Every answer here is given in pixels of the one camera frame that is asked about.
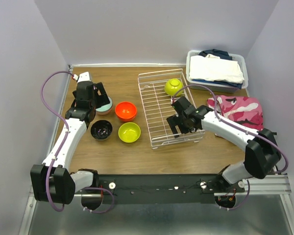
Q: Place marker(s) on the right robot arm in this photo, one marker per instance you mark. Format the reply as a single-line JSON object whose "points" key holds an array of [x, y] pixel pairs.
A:
{"points": [[260, 147]]}

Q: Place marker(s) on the lime green bowl front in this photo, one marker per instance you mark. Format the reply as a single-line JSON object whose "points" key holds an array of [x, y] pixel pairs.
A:
{"points": [[172, 86]]}

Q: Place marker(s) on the grey perforated laundry basket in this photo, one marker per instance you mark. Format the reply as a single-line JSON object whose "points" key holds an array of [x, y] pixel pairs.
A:
{"points": [[219, 86]]}

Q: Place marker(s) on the lime green bowl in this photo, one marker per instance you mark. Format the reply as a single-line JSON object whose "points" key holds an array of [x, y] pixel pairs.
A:
{"points": [[172, 86], [129, 132]]}

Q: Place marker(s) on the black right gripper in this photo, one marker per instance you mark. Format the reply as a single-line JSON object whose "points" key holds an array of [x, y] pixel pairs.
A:
{"points": [[173, 120]]}

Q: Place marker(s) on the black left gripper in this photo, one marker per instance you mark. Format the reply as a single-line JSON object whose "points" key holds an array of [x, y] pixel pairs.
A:
{"points": [[103, 99]]}

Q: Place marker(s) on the aluminium frame rail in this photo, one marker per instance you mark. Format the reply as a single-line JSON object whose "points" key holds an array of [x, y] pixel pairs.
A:
{"points": [[270, 185]]}

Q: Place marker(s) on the white wire dish rack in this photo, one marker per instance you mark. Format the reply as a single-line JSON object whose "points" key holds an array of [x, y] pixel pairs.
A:
{"points": [[157, 108]]}

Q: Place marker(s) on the dark blue cloth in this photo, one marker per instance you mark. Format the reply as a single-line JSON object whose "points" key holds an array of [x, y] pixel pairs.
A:
{"points": [[215, 52]]}

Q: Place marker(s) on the teal checked white bowl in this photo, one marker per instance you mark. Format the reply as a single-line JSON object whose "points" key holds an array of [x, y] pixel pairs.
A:
{"points": [[105, 109]]}

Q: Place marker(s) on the orange bowl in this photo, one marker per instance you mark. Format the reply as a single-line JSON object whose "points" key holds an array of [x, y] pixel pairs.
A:
{"points": [[126, 111]]}

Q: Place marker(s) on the white folded towel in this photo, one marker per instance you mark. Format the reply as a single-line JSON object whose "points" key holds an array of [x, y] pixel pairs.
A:
{"points": [[215, 69]]}

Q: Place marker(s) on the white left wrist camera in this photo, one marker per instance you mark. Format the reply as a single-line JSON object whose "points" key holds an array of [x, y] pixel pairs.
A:
{"points": [[82, 77]]}

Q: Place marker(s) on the pink camouflage bag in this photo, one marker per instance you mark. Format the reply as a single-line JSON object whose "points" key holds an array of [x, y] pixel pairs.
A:
{"points": [[246, 111]]}

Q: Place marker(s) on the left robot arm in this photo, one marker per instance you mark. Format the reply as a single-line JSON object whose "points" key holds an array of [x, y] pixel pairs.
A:
{"points": [[51, 180]]}

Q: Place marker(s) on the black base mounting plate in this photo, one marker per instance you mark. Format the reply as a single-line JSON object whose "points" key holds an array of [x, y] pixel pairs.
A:
{"points": [[158, 189]]}

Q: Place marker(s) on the beige floral ceramic bowl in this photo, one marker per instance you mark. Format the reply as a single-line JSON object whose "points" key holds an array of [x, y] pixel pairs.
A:
{"points": [[101, 130]]}

